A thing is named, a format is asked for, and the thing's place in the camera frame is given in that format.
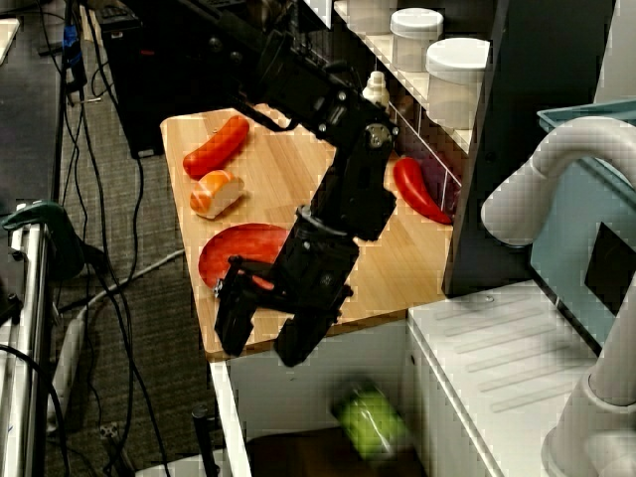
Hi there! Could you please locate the white floor cable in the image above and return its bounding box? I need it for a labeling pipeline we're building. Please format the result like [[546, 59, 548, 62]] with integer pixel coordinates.
[[57, 247, 186, 319]]

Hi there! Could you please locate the black floor cable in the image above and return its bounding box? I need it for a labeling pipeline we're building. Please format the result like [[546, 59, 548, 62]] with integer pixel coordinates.
[[59, 88, 173, 477]]

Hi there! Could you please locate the dark green clamp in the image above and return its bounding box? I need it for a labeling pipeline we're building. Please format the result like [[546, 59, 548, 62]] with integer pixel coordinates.
[[2, 200, 85, 282]]

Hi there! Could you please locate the blue cable connector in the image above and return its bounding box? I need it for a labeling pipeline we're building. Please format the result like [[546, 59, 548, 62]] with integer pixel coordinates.
[[62, 24, 83, 76]]

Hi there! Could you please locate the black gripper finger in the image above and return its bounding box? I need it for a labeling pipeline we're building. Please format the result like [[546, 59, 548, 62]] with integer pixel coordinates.
[[274, 310, 339, 369], [214, 277, 259, 357]]

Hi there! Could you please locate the red plate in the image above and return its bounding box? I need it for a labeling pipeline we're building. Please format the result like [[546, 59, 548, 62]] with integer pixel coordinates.
[[198, 223, 292, 289]]

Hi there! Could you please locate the green toy can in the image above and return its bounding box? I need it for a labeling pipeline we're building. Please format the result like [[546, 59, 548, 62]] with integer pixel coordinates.
[[330, 382, 413, 461]]

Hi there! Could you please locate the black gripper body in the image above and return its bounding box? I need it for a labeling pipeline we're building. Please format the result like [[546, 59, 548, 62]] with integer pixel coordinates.
[[226, 211, 360, 322]]

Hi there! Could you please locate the metal rail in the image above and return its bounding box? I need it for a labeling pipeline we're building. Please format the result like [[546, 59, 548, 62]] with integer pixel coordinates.
[[0, 218, 51, 477]]

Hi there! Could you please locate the orange toy sausage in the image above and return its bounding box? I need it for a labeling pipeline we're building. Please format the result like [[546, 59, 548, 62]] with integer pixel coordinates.
[[182, 114, 250, 180]]

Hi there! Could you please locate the white toy sink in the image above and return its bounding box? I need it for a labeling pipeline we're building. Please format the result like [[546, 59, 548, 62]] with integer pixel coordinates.
[[208, 280, 636, 477]]

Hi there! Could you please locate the clear jar white lid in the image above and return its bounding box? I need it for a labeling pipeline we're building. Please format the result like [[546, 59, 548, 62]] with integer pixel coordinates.
[[390, 7, 444, 71]]

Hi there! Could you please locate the red toy pepper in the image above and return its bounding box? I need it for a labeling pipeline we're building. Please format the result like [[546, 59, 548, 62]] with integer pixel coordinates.
[[392, 156, 453, 226]]

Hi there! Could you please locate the clear jar with printed label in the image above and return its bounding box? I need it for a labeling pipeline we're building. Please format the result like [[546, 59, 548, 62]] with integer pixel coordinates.
[[425, 38, 491, 130]]

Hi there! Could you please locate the grey toy faucet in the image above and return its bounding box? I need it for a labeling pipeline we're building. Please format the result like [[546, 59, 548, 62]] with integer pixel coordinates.
[[480, 116, 636, 477]]

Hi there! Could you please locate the toy salmon sushi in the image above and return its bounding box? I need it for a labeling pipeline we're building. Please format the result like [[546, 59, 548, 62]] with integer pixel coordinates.
[[189, 169, 245, 220]]

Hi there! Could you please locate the black computer tower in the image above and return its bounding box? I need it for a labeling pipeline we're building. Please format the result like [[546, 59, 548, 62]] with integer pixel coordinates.
[[93, 0, 239, 160]]

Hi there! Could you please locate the white toy detergent bottle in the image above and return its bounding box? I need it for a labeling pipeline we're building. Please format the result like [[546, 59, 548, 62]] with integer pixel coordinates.
[[361, 70, 392, 113]]

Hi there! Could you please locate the light blue plastic bin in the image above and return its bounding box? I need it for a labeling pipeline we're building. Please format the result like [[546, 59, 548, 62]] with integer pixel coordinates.
[[529, 97, 636, 349]]

